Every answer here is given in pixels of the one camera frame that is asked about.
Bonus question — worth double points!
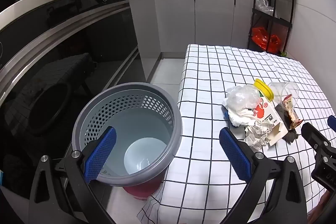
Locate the dark grey cloth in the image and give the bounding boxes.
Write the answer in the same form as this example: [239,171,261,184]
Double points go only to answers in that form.
[274,105,300,144]

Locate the clear plastic bag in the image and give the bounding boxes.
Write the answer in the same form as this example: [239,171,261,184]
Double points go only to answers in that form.
[255,0,275,13]
[226,84,261,115]

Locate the grey kitchen cabinet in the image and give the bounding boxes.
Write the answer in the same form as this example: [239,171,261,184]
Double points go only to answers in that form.
[127,0,254,81]

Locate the small red plastic bag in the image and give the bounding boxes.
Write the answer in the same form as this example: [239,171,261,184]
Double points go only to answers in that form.
[268,34,281,54]

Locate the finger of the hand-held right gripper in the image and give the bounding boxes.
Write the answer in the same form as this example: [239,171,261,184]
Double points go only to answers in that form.
[301,122,336,159]
[327,115,336,133]

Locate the person's right hand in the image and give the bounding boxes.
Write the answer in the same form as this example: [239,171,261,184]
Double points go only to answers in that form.
[308,190,334,224]

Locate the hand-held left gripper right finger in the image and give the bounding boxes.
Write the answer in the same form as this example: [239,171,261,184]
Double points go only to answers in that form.
[219,127,307,224]

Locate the white black grid tablecloth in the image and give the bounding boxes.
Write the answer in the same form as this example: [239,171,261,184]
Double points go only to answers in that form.
[136,43,336,224]

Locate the black metal shelf rack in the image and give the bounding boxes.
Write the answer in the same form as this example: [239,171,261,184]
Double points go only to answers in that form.
[248,0,296,54]

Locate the black built-in oven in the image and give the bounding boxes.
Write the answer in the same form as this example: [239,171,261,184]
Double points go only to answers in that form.
[0,0,139,203]

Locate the large red plastic bag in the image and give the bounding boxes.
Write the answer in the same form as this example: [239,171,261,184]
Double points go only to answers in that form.
[251,27,271,51]

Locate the white tissue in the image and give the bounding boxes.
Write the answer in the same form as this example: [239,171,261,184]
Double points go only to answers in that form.
[223,88,259,127]

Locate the yellow plastic lid ring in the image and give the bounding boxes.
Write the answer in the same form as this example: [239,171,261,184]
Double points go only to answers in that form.
[253,78,275,102]

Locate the grey perforated waste basket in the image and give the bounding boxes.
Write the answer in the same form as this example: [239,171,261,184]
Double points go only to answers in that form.
[72,82,182,186]

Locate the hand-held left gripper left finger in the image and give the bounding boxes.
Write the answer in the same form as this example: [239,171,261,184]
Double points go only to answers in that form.
[28,126,117,224]

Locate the shiny snack wrapper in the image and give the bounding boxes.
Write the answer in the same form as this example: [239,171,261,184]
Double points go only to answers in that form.
[282,94,302,131]

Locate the clear plastic cup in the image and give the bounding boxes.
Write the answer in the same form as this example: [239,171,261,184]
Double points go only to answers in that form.
[268,81,300,111]

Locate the dark red round stand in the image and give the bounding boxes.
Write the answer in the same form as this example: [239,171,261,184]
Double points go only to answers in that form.
[123,174,164,201]

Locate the white red drink carton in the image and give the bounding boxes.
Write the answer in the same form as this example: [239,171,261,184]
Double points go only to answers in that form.
[252,88,289,147]

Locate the crumpled printed paper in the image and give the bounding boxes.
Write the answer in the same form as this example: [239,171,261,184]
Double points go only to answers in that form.
[244,119,273,151]

